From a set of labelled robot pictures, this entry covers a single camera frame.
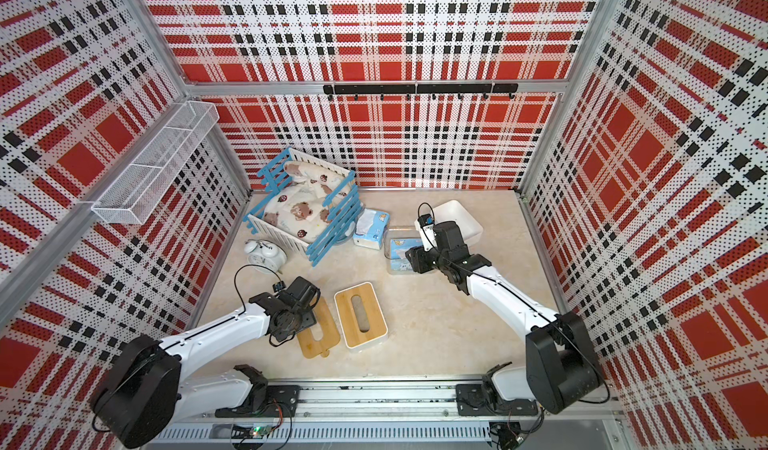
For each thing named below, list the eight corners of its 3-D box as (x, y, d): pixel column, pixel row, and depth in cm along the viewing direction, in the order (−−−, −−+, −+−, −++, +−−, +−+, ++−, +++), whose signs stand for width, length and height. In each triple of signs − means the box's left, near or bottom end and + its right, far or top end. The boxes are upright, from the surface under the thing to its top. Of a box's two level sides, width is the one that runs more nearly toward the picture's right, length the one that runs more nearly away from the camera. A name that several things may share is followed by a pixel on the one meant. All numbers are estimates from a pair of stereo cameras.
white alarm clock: (254, 271, 99) (239, 251, 90) (262, 258, 102) (248, 237, 93) (283, 275, 98) (270, 256, 89) (289, 262, 101) (278, 242, 92)
